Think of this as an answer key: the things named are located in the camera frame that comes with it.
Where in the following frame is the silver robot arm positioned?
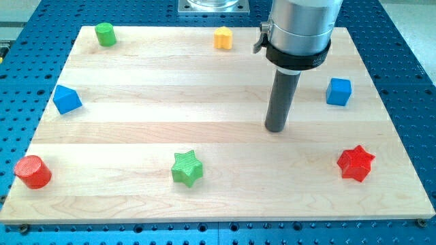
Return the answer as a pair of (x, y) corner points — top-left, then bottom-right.
(253, 0), (342, 76)

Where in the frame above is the light wooden board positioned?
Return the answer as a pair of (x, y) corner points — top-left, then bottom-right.
(1, 26), (435, 225)

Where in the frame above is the green star block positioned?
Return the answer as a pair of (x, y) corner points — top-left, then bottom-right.
(171, 150), (203, 188)

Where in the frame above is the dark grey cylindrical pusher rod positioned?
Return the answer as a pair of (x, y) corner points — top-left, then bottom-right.
(264, 69), (300, 132)

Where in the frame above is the yellow heart block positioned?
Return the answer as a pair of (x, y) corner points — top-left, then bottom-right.
(213, 27), (233, 50)

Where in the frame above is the blue cube block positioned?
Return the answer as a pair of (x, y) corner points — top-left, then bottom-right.
(326, 78), (352, 106)

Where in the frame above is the red star block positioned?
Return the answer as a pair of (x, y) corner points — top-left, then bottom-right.
(337, 145), (375, 182)

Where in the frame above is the green cylinder block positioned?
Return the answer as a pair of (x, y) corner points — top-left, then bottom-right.
(95, 22), (116, 47)

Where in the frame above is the blue triangular block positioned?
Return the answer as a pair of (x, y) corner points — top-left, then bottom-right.
(52, 85), (82, 114)

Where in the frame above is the red cylinder block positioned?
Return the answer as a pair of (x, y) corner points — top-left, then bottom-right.
(14, 155), (52, 189)

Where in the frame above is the board corner screw left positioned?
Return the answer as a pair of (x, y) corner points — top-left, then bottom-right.
(18, 224), (29, 234)

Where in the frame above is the board corner screw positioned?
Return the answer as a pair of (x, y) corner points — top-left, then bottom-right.
(18, 224), (29, 234)
(416, 218), (427, 228)

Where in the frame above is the board corner screw right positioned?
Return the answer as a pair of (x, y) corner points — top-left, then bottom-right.
(416, 218), (427, 228)

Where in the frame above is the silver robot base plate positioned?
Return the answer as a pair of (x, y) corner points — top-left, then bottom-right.
(177, 0), (250, 14)

